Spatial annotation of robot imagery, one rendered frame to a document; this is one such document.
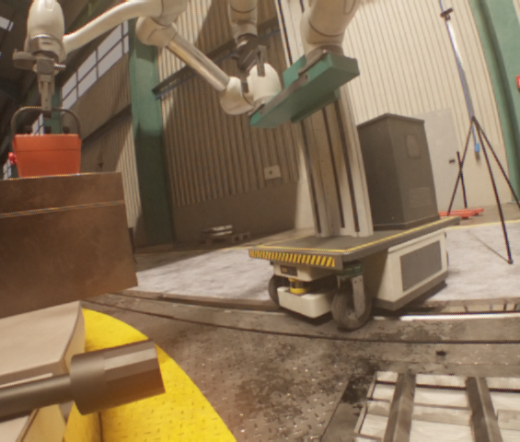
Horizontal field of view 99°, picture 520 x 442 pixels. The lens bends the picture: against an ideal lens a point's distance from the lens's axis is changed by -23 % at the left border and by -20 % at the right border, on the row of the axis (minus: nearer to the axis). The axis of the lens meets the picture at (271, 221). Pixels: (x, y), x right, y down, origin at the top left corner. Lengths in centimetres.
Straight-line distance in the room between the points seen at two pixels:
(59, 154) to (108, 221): 25
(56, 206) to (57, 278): 21
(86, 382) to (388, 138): 125
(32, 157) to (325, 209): 121
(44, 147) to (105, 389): 77
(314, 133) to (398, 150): 44
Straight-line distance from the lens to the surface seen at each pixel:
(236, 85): 161
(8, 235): 94
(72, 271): 93
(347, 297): 102
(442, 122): 662
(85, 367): 34
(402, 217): 127
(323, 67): 109
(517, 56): 612
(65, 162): 97
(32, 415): 39
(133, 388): 33
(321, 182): 142
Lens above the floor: 48
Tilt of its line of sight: 2 degrees down
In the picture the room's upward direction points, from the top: 9 degrees counter-clockwise
